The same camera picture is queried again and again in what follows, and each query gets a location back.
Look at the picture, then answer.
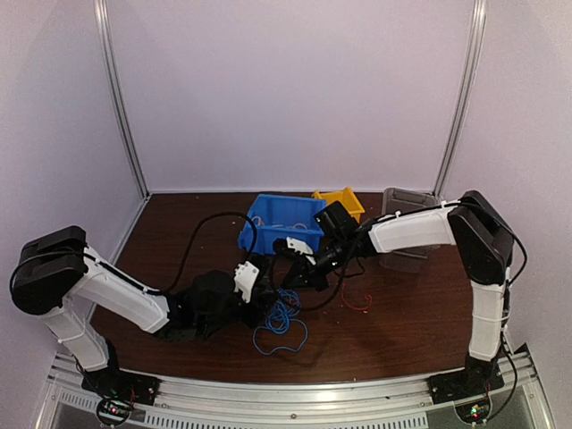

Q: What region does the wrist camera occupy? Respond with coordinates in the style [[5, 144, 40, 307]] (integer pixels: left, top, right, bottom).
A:
[[273, 237, 314, 257], [233, 261, 260, 303]]

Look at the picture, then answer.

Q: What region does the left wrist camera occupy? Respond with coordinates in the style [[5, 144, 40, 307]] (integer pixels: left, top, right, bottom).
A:
[[233, 261, 260, 303]]

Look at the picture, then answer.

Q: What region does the aluminium front rail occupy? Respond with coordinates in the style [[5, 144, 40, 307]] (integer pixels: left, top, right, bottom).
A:
[[32, 352, 556, 428]]

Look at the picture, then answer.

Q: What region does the blue cable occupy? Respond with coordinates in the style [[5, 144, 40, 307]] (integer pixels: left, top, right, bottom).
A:
[[252, 288, 310, 357]]

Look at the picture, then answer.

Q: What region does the clear grey plastic container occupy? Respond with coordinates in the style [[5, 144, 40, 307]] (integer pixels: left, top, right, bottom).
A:
[[378, 188, 440, 273]]

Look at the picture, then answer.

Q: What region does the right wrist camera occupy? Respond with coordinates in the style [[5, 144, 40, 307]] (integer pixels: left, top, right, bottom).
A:
[[273, 237, 314, 257]]

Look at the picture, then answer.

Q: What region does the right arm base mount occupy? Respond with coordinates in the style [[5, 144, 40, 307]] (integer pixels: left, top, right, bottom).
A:
[[427, 354, 504, 404]]

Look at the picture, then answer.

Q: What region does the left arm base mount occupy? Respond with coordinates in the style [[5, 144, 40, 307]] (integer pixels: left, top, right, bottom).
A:
[[80, 341, 160, 406]]

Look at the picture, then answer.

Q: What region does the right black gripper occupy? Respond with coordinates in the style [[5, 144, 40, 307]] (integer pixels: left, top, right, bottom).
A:
[[282, 235, 351, 290]]

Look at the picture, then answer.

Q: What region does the blue plastic bin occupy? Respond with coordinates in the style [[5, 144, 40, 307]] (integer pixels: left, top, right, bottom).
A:
[[247, 194, 326, 255]]

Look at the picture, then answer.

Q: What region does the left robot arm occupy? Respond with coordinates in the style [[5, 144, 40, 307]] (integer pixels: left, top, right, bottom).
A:
[[9, 225, 278, 397]]

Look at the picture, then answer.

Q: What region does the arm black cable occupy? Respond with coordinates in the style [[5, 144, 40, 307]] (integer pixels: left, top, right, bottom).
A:
[[160, 212, 260, 296], [267, 245, 367, 314]]

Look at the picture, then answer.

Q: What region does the yellow plastic bin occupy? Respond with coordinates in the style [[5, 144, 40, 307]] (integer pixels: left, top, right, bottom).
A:
[[312, 187, 366, 223]]

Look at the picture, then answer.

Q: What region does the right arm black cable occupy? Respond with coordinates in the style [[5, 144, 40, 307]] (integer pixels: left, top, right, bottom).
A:
[[267, 245, 367, 314]]

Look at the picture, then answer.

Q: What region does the aluminium frame post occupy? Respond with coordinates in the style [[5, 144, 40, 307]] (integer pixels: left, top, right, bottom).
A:
[[433, 0, 488, 199], [94, 0, 150, 200]]

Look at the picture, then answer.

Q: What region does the left aluminium frame post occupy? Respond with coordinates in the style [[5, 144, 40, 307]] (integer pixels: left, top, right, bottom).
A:
[[94, 0, 150, 200]]

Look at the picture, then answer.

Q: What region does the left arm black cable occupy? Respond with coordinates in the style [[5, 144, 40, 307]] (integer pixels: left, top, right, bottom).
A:
[[160, 212, 260, 296]]

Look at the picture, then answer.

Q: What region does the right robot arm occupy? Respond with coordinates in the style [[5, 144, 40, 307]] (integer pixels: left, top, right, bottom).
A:
[[291, 190, 517, 395]]

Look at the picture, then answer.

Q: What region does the right aluminium frame post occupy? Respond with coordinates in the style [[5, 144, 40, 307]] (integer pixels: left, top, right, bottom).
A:
[[433, 0, 488, 199]]

